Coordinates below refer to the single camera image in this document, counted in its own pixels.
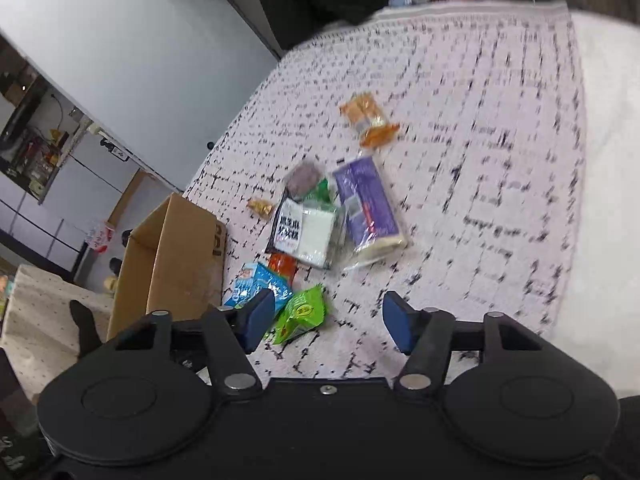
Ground small purple-brown snack packet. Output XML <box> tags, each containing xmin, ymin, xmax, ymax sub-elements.
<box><xmin>284</xmin><ymin>159</ymin><xmax>323</xmax><ymax>198</ymax></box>

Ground purple bread packet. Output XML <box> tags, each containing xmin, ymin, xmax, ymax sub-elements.
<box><xmin>332</xmin><ymin>156</ymin><xmax>408</xmax><ymax>271</ymax></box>

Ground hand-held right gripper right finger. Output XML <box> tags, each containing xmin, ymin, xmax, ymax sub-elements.
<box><xmin>382</xmin><ymin>290</ymin><xmax>548</xmax><ymax>395</ymax></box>

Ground black checked white bed sheet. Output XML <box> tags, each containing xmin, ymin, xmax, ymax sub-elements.
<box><xmin>182</xmin><ymin>0</ymin><xmax>588</xmax><ymax>381</ymax></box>

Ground blue snack packet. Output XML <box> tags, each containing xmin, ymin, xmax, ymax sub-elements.
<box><xmin>222</xmin><ymin>261</ymin><xmax>295</xmax><ymax>321</ymax></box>

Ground cluttered shelf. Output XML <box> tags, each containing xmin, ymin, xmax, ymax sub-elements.
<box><xmin>0</xmin><ymin>40</ymin><xmax>68</xmax><ymax>203</ymax></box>

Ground small dark green snack packet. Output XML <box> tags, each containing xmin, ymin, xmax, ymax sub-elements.
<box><xmin>305</xmin><ymin>177</ymin><xmax>341</xmax><ymax>206</ymax></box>

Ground black and white snack packet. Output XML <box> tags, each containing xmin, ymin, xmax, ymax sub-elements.
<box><xmin>264</xmin><ymin>195</ymin><xmax>306</xmax><ymax>256</ymax></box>

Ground red-orange snack packet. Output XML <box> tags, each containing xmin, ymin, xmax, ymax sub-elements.
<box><xmin>267</xmin><ymin>253</ymin><xmax>300</xmax><ymax>282</ymax></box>

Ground white patterned cloth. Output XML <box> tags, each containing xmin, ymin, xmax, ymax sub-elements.
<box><xmin>0</xmin><ymin>264</ymin><xmax>117</xmax><ymax>401</ymax></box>

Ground dark cloth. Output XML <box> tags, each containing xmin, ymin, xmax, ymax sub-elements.
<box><xmin>69</xmin><ymin>300</ymin><xmax>103</xmax><ymax>358</ymax></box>

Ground red and white plastic bag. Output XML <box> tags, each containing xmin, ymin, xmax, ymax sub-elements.
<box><xmin>85</xmin><ymin>222</ymin><xmax>116</xmax><ymax>254</ymax></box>

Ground bright green snack packet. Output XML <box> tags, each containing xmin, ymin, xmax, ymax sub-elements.
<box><xmin>272</xmin><ymin>284</ymin><xmax>327</xmax><ymax>346</ymax></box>

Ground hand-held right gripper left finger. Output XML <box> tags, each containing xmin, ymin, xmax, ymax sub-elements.
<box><xmin>102</xmin><ymin>287</ymin><xmax>277</xmax><ymax>397</ymax></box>

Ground orange bread packet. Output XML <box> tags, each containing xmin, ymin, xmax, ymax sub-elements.
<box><xmin>339</xmin><ymin>91</ymin><xmax>402</xmax><ymax>150</ymax></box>

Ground brown cardboard box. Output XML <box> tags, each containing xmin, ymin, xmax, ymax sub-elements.
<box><xmin>106</xmin><ymin>192</ymin><xmax>228</xmax><ymax>346</ymax></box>

